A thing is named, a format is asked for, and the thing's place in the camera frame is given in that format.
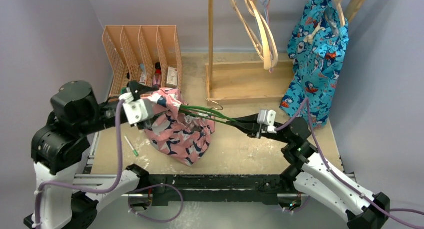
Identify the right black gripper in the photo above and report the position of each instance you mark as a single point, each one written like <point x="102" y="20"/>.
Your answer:
<point x="249" y="125"/>

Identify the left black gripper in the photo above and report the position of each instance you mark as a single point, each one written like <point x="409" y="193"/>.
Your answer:
<point x="140" y="89"/>

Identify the green plastic hanger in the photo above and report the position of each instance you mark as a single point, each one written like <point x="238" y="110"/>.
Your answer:
<point x="208" y="113"/>

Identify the pink shark print shorts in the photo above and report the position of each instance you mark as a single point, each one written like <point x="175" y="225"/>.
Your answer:
<point x="185" y="138"/>

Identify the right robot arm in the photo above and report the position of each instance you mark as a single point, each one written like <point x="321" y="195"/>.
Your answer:
<point x="311" y="173"/>

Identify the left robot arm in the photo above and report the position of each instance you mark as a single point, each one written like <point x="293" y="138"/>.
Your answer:
<point x="57" y="150"/>

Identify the blue shark print shorts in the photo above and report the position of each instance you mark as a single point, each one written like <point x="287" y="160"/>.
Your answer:
<point x="317" y="47"/>

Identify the wooden hanger holding blue shorts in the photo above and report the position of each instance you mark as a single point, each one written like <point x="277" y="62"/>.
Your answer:
<point x="338" y="5"/>

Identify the white tube in organizer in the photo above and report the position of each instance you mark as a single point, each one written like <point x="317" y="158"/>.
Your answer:
<point x="143" y="75"/>

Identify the pink bottle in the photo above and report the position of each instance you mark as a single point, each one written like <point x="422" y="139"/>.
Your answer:
<point x="157" y="76"/>

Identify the small white box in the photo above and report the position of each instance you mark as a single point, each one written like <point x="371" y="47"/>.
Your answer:
<point x="172" y="77"/>

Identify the orange plastic file organizer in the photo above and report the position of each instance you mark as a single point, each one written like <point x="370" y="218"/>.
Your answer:
<point x="128" y="46"/>

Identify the wooden clothes rack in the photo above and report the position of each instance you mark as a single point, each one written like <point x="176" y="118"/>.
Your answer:
<point x="244" y="81"/>

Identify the green white marker pen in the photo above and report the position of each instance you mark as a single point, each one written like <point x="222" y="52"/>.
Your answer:
<point x="133" y="149"/>

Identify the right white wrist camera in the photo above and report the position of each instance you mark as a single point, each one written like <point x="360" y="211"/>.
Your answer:
<point x="266" y="120"/>

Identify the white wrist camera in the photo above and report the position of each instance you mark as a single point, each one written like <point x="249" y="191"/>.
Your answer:
<point x="266" y="120"/>
<point x="136" y="111"/>

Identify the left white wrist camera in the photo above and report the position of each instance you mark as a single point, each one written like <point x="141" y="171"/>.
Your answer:
<point x="136" y="111"/>

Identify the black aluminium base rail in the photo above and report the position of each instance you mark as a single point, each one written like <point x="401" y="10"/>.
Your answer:
<point x="266" y="189"/>

